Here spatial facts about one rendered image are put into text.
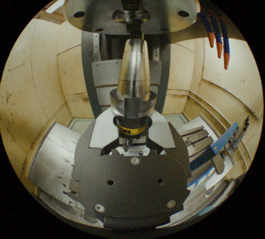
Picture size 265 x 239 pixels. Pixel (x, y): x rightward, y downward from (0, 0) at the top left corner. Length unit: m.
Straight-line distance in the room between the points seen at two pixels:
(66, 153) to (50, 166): 0.28
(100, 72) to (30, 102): 0.86
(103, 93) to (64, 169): 0.84
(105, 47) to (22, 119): 1.01
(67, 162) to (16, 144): 0.60
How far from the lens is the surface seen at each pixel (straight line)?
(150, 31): 0.16
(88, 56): 0.63
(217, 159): 0.29
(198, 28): 0.37
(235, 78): 1.04
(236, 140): 0.41
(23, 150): 1.06
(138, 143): 0.56
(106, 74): 0.54
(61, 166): 0.95
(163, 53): 0.64
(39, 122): 1.10
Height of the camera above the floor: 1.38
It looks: 32 degrees down
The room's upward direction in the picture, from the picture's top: 1 degrees counter-clockwise
